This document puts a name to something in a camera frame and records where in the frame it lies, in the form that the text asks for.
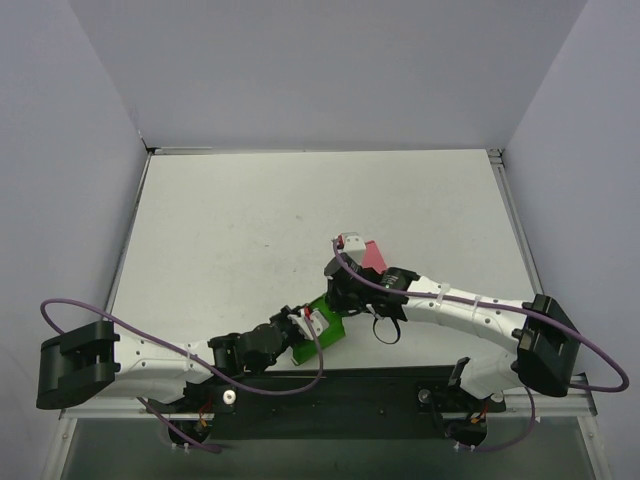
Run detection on green paper box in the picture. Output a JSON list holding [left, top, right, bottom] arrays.
[[291, 296, 346, 366]]

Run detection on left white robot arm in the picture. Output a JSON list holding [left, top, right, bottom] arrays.
[[36, 308, 311, 412]]

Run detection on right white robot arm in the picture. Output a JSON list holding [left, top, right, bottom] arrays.
[[324, 254, 579, 400]]

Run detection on pink paper box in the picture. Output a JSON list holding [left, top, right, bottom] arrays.
[[361, 240, 387, 274]]

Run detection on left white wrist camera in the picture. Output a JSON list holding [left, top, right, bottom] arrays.
[[287, 306, 329, 341]]

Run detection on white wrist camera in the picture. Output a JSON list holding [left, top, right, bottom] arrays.
[[287, 306, 329, 341], [337, 232, 367, 265]]

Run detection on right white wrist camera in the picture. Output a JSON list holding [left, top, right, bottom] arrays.
[[337, 232, 367, 265]]

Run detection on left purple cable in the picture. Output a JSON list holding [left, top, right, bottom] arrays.
[[39, 298, 326, 454]]

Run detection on purple cable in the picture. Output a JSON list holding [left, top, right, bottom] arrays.
[[330, 238, 626, 391], [39, 298, 326, 454]]

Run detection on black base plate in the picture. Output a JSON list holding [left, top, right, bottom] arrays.
[[144, 364, 516, 449]]

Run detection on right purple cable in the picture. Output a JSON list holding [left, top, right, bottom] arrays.
[[330, 238, 626, 391]]

